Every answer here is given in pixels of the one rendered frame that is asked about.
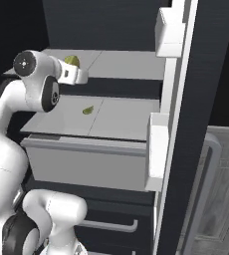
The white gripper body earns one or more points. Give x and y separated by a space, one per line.
81 76

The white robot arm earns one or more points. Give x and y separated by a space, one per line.
7 159

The yellow-green lemon wedge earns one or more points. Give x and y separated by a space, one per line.
87 110

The grey glass fridge shelf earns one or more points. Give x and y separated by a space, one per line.
126 64
119 116

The dark fridge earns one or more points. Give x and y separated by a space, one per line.
96 23

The grey fridge crisper drawer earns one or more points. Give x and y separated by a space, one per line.
86 166

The dark fridge door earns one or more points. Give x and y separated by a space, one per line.
199 99

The green round fruit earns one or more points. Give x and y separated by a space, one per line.
72 60

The small white door bin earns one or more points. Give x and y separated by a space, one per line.
169 33

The tall white door bin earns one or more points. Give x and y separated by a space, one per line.
158 149

